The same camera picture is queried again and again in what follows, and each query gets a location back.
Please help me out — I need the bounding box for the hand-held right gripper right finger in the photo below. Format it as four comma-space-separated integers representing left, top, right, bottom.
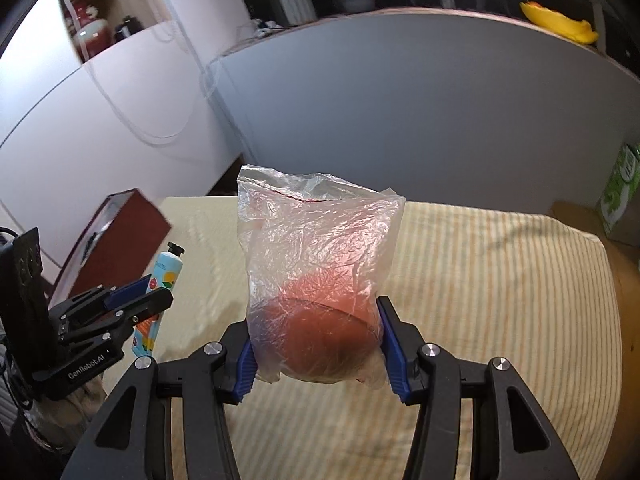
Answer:
376, 296, 583, 480

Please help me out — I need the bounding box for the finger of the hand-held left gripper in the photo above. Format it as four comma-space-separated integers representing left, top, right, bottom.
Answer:
57, 290, 175, 347
50, 275, 156, 323

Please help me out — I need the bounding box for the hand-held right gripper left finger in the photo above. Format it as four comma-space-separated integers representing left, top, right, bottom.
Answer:
60, 321, 258, 480

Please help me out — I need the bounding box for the teal fruit-print cream tube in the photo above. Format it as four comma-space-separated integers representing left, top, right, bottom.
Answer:
131, 242, 186, 358

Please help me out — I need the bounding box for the dark red box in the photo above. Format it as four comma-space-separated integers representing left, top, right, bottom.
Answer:
47, 188, 173, 321

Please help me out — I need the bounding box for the red soft ball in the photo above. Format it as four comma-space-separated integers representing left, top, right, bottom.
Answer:
262, 267, 383, 383

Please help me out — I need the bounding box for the clear plastic bag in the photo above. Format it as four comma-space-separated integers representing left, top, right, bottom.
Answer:
236, 164, 406, 391

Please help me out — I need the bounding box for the striped yellow cloth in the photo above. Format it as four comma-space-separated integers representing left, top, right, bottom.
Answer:
100, 195, 623, 480

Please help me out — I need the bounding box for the white cabinet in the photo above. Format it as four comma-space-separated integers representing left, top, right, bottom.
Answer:
0, 22, 251, 261

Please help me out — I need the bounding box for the grey board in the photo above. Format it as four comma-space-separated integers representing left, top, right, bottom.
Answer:
207, 7, 640, 241

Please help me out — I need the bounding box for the red jar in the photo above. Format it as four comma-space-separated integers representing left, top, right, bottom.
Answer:
62, 0, 111, 63

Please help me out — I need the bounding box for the black pot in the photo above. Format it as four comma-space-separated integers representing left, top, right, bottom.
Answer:
114, 15, 146, 43

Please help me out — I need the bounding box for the green and white carton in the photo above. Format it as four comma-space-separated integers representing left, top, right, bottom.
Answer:
599, 142, 640, 246

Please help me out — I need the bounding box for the yellow plush toy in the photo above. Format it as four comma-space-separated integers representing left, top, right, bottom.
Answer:
519, 0, 600, 45

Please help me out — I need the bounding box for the white cable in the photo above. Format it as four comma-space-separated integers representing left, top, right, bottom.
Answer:
82, 0, 251, 148

